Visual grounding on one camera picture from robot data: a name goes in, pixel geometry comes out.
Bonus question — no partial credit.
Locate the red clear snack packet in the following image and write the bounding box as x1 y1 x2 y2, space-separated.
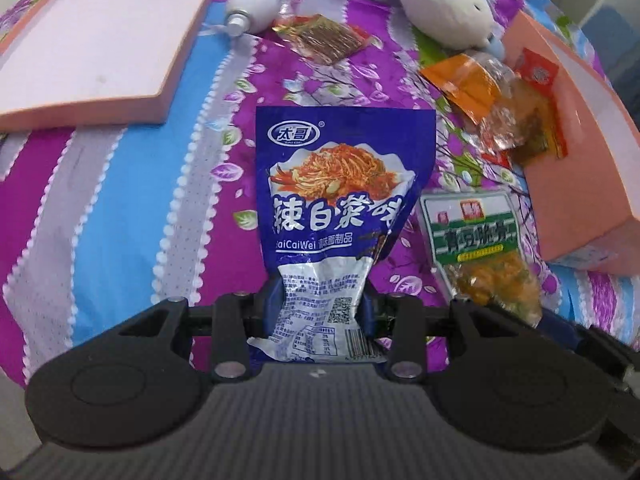
511 47 569 162

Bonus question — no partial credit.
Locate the orange snack packet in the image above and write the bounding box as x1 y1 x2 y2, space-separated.
419 54 517 152

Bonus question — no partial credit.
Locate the blue snack packet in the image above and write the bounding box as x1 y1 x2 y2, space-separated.
247 105 438 363

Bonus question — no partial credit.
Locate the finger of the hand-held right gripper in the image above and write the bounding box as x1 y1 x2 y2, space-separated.
542 307 640 396

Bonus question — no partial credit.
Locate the pink cardboard box lid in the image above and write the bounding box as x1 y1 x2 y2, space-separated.
0 0 231 133

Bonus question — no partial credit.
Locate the green snack packet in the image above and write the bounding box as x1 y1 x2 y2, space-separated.
418 189 545 327

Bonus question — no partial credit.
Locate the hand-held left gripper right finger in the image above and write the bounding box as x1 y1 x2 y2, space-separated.
361 285 561 385

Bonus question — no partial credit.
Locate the pink cardboard box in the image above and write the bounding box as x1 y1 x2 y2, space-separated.
502 10 640 273

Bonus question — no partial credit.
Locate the floral striped bedsheet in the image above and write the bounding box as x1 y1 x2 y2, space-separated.
0 0 640 386

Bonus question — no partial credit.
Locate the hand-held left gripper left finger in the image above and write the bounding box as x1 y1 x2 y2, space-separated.
75 280 279 384

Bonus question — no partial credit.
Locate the white blue plush toy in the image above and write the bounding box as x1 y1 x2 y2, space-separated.
360 0 507 58

